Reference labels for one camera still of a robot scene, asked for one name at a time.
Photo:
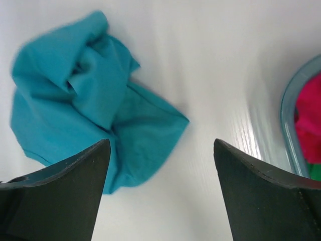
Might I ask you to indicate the clear blue plastic bin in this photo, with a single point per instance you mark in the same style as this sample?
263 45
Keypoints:
286 115

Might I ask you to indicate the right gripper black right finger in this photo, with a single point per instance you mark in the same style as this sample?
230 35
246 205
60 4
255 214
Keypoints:
264 202

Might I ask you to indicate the teal t-shirt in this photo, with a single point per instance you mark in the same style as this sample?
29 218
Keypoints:
74 89

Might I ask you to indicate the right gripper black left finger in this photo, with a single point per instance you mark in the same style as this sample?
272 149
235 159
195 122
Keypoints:
59 202

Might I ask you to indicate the green t-shirt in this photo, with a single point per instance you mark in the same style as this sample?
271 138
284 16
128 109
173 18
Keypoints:
315 171

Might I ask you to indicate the magenta red t-shirt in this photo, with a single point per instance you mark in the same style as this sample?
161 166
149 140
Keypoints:
307 124

